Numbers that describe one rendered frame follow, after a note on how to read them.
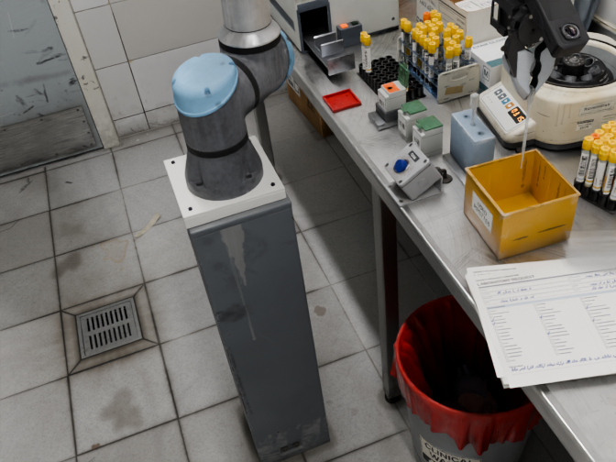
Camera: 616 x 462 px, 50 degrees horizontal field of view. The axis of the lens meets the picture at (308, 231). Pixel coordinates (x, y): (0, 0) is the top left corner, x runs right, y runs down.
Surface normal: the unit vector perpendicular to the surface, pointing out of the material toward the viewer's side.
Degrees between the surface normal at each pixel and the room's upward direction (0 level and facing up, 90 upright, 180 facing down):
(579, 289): 1
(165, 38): 90
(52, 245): 0
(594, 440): 0
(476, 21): 91
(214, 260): 90
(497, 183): 90
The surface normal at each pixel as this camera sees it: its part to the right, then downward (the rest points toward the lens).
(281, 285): 0.34, 0.61
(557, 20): 0.05, -0.32
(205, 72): -0.16, -0.65
